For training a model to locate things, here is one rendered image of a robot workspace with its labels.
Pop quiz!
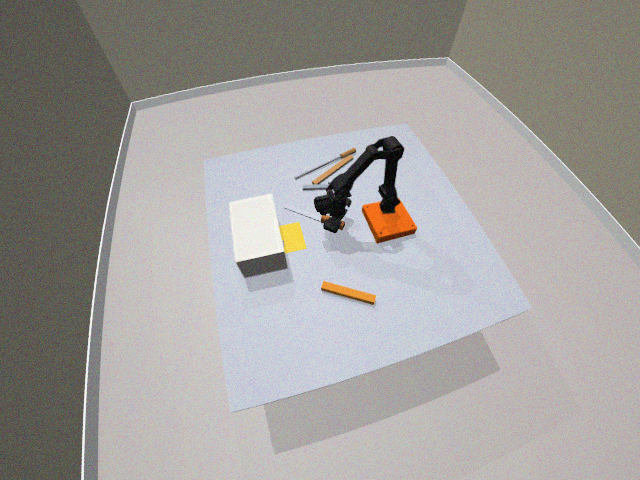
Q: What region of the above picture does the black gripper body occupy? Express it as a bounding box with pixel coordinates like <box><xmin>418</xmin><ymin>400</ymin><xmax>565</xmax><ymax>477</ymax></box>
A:
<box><xmin>323</xmin><ymin>198</ymin><xmax>352</xmax><ymax>233</ymax></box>

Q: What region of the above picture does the grey metal rod with wooden handle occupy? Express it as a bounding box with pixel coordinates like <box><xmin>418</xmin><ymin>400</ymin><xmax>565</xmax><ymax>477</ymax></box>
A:
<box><xmin>294</xmin><ymin>148</ymin><xmax>356</xmax><ymax>180</ymax></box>

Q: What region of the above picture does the orange bar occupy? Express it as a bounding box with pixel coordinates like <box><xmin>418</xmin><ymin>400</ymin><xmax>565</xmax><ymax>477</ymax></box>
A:
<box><xmin>321</xmin><ymin>281</ymin><xmax>376</xmax><ymax>305</ymax></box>

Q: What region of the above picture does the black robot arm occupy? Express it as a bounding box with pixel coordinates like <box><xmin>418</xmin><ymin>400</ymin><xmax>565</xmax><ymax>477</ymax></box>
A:
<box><xmin>314</xmin><ymin>136</ymin><xmax>404</xmax><ymax>216</ymax></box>

